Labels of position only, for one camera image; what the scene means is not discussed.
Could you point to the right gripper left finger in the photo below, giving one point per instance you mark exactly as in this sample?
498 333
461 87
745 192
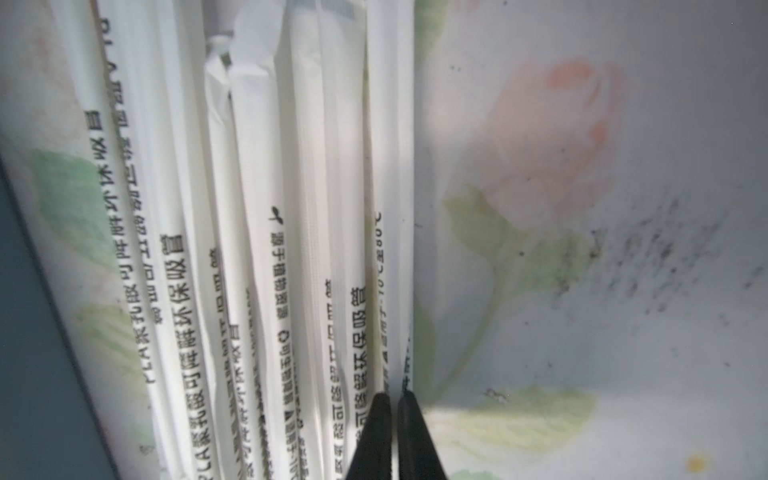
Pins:
372 458

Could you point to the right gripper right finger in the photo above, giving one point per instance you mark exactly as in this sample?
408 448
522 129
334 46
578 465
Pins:
417 456

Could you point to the blue storage tray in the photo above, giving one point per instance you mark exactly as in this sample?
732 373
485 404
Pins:
48 426

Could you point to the right wrapped straw pile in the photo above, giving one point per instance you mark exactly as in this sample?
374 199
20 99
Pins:
230 169

